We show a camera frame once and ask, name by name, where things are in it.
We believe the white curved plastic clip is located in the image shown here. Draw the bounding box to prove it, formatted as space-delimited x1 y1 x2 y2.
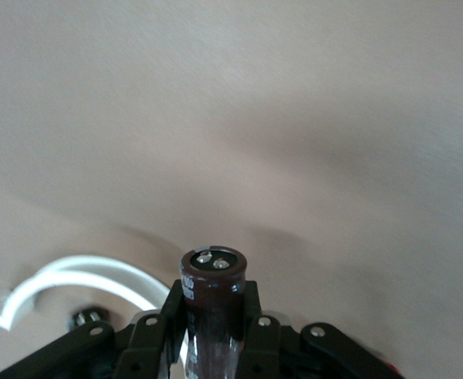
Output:
0 254 173 332

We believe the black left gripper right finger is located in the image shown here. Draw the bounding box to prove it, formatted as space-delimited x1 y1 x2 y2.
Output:
235 279 405 379

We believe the dark brown cylindrical capacitor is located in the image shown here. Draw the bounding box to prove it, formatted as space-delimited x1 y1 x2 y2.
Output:
67 302 111 331
179 245 249 379

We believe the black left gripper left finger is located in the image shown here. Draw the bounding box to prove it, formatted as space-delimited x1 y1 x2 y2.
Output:
0 278 190 379

